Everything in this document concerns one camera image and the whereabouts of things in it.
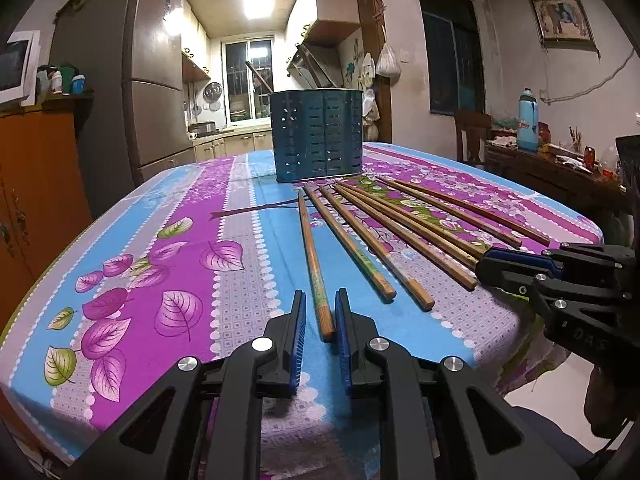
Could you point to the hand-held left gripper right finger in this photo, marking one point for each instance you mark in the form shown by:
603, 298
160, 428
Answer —
344, 345

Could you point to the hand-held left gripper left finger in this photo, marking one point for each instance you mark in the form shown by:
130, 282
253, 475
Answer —
299, 345

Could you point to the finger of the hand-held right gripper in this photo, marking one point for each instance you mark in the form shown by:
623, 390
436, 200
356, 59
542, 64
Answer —
500, 277
515, 255

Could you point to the row of wooden chopsticks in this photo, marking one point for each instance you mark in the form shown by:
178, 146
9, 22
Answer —
370, 245

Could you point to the blue slotted utensil holder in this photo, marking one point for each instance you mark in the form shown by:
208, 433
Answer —
317, 135

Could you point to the person's right hand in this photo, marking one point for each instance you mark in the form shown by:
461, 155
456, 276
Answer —
602, 400

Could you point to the dark wooden side table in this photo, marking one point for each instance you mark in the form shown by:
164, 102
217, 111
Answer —
550, 180

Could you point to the red can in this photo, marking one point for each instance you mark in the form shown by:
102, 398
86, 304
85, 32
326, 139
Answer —
590, 157

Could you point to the wooden chair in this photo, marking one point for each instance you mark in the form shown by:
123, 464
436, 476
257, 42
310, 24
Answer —
472, 135

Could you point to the blue water bottle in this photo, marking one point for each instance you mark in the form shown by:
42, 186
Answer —
528, 125

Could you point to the floral purple blue tablecloth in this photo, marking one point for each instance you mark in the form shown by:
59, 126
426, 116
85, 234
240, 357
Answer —
175, 240

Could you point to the hanging cloth bags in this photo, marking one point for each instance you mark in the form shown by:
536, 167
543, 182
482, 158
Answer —
369, 105

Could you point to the beige kitchen base cabinets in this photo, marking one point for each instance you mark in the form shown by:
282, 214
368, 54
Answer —
235, 145

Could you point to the dark room window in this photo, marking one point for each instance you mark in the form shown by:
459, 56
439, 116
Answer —
452, 50

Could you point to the white hanging plastic bag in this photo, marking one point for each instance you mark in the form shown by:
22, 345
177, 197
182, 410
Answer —
388, 62

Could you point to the grey tall refrigerator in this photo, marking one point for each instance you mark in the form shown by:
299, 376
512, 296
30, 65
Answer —
155, 125

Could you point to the barred kitchen window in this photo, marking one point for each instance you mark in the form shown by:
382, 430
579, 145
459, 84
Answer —
247, 80

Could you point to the steel range hood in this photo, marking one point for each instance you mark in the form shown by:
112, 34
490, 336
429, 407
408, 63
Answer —
310, 67

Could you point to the orange wooden cabinet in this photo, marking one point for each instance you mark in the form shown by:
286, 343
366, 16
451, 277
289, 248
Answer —
40, 175

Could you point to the blue lidded cup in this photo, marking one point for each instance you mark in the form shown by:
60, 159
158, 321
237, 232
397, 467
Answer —
78, 85

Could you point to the kitchen ceiling light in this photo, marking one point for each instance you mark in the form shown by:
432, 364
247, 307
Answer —
259, 4

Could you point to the small white bottle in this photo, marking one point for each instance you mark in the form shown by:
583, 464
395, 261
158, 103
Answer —
56, 82

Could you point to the green cup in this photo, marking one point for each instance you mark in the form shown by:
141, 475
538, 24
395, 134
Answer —
67, 72

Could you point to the white microwave oven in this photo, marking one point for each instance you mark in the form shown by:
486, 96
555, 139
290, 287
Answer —
15, 67

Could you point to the framed wall picture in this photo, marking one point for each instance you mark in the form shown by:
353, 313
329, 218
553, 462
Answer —
562, 20

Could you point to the flower wall sticker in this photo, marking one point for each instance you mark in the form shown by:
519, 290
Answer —
353, 62

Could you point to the wooden wall cabinet above hood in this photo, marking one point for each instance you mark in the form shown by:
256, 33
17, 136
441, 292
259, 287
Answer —
325, 20

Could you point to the beige wall cabinets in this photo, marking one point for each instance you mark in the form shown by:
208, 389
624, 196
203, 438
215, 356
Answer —
195, 55

